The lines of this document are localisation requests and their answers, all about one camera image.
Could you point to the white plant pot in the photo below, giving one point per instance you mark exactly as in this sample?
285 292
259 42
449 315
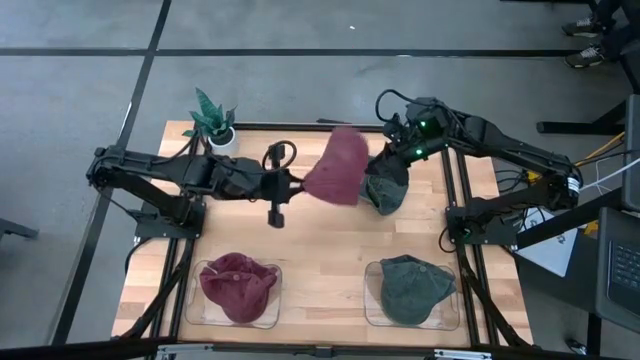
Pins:
225 146

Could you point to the black aluminium table frame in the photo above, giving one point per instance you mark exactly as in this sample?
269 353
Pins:
280 127

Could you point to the black desk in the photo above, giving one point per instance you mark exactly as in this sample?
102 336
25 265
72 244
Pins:
570 217

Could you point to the green snake plant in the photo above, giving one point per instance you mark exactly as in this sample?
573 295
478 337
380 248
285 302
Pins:
210 117

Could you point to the dark stand foot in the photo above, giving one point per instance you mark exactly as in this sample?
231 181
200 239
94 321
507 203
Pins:
15 227

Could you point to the person's shoe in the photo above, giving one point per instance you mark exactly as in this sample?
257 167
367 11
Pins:
582 26
586 56

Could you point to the maroon baseball cap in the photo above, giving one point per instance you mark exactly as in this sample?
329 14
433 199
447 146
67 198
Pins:
240 290
340 170

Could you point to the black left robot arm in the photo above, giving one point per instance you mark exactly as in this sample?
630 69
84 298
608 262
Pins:
150 165

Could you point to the green baseball cap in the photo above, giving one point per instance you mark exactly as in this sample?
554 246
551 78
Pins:
385 197
415 290

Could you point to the black desk foot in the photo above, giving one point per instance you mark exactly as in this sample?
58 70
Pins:
575 127

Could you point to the black crossbeam with silver brackets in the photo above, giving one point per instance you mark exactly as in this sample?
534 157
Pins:
100 349

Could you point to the clear plastic bin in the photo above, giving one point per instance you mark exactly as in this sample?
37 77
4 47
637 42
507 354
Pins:
372 310
192 315

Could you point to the person's leg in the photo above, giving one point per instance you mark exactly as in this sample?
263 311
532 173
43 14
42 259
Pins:
622 37
607 10

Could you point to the grey laptop with keyboard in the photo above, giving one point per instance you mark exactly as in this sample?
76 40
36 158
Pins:
625 270

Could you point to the grey monitor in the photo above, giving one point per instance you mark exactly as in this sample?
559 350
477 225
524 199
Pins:
632 150

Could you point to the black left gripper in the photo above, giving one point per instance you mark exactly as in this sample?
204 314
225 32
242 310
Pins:
279 187

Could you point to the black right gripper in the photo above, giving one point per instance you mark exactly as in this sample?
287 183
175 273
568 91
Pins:
407 142

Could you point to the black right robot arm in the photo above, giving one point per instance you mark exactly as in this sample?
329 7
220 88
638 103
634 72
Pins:
515 150

